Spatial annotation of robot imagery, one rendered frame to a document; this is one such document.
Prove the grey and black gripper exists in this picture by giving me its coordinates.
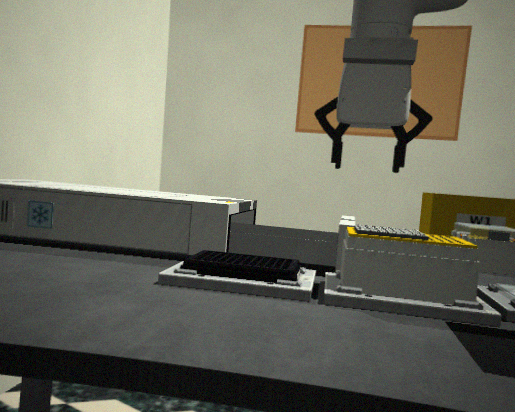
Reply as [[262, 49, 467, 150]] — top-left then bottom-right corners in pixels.
[[314, 63, 433, 173]]

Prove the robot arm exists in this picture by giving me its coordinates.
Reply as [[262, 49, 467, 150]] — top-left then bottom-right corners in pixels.
[[343, 0, 468, 65]]

